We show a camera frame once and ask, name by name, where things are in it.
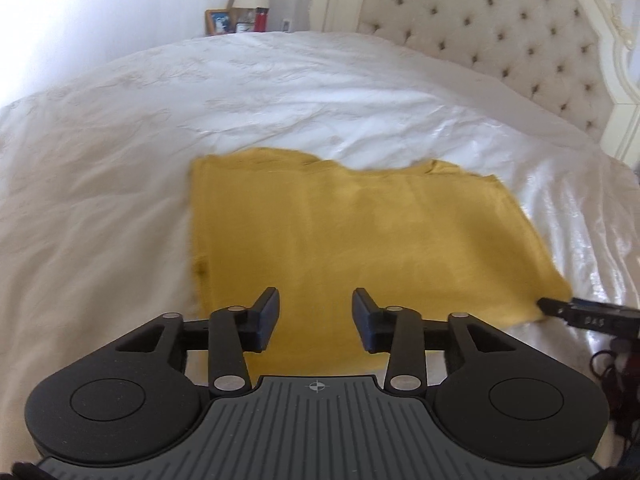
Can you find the white cup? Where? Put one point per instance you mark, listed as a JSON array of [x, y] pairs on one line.
[[244, 27]]

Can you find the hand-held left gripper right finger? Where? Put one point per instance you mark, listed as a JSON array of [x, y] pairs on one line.
[[364, 321]]

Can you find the red bottle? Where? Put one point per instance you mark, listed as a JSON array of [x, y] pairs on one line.
[[261, 19]]

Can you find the white embroidered bedspread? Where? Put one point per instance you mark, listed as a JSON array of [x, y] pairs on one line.
[[100, 185]]

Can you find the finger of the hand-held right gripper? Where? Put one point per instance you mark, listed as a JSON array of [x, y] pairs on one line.
[[585, 317]]

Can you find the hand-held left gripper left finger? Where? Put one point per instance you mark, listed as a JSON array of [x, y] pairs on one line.
[[266, 317]]

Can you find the beige tufted headboard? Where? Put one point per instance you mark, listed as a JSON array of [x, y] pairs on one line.
[[500, 25]]

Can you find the wooden picture frame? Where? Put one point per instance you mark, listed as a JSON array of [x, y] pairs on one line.
[[219, 22]]

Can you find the yellow knit sweater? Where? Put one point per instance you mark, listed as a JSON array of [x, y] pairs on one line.
[[360, 240]]

